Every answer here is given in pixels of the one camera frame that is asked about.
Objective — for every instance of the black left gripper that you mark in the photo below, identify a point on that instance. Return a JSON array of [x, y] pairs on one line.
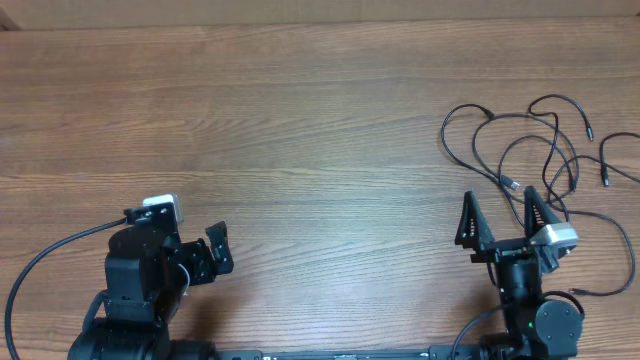
[[205, 269]]

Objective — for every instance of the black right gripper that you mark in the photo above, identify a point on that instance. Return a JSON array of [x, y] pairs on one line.
[[478, 233]]

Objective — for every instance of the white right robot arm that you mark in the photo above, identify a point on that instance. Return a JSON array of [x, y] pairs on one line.
[[538, 324]]

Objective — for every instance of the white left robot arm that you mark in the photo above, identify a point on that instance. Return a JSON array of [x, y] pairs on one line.
[[148, 271]]

